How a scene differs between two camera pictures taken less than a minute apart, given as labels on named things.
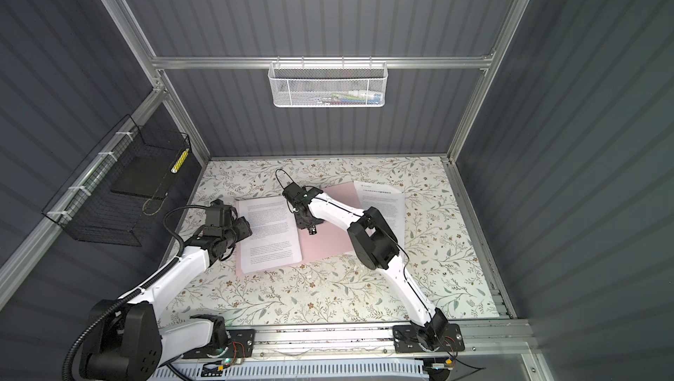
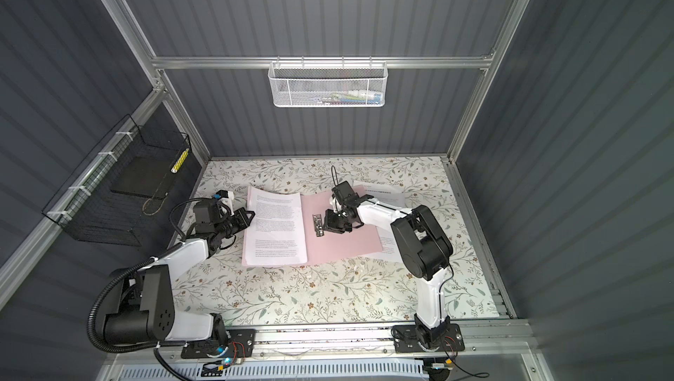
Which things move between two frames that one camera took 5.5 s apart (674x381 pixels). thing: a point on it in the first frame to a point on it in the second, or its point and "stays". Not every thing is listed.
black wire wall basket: (121, 186) stays
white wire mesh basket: (328, 84) stays
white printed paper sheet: (275, 240) stays
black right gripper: (301, 223) to (331, 225)
